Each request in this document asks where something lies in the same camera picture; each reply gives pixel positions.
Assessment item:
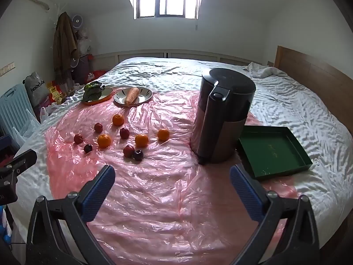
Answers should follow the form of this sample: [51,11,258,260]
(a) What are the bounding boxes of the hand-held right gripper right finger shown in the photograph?
[230,165,320,265]

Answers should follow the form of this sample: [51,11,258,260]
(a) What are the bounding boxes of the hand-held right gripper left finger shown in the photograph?
[26,165,116,265]

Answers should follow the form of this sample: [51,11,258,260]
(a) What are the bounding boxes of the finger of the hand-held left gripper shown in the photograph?
[0,135,13,155]
[0,149,38,184]

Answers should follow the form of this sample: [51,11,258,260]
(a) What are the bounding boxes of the green rectangular tray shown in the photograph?
[238,125,313,181]

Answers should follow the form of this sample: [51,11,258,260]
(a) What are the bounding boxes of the person's left forearm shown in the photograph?
[0,207,13,246]

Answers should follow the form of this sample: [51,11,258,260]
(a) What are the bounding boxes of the light blue suitcase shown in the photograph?
[0,84,38,136]

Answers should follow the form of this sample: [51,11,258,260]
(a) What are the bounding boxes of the white plastic bag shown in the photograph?
[40,102,60,123]

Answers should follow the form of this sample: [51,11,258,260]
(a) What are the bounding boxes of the grey printed bag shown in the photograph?
[23,72,47,107]

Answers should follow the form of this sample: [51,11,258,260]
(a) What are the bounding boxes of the pink plastic sheet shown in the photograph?
[44,90,300,265]

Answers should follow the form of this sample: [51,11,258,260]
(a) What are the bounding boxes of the red and yellow boxes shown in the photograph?
[45,81,67,104]

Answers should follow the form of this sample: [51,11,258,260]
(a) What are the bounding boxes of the black and steel electric kettle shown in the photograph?
[190,68,256,166]

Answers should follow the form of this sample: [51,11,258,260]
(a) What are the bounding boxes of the green leafy vegetable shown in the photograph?
[83,81,106,102]

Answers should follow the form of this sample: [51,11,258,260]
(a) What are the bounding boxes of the orange rimmed plate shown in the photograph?
[81,88,113,105]

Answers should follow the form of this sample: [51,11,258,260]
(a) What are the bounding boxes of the carrot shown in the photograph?
[125,87,140,106]

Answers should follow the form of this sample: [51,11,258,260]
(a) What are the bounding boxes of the white patterned plate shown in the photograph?
[114,87,153,107]

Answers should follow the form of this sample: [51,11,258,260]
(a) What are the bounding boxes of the purple storage box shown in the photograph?
[73,54,93,85]

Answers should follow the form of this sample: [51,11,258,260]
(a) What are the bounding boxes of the red bag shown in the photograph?
[87,70,107,82]

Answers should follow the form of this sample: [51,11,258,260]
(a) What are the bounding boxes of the brown coat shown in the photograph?
[53,12,78,89]

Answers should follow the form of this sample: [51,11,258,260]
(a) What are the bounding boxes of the crumpled white cloth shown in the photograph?
[243,62,287,78]

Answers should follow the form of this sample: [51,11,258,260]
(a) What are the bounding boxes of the clear plastic bag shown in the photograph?
[79,29,91,54]

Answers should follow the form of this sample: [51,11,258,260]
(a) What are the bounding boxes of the wooden headboard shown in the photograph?
[274,45,353,133]

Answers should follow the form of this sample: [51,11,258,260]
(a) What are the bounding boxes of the wall switch panel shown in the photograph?
[0,62,15,76]

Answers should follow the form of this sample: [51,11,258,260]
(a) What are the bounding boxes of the cream low wall cabinet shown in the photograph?
[92,49,265,71]

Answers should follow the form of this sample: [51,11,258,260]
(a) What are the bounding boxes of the beige wall pipe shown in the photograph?
[18,0,50,11]

